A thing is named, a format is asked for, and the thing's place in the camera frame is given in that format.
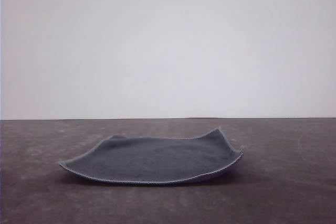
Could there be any grey table cloth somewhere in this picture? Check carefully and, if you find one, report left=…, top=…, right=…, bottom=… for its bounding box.
left=0, top=118, right=336, bottom=224

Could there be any purple towel with grey hem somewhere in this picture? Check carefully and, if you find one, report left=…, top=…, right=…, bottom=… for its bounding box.
left=59, top=126, right=245, bottom=185

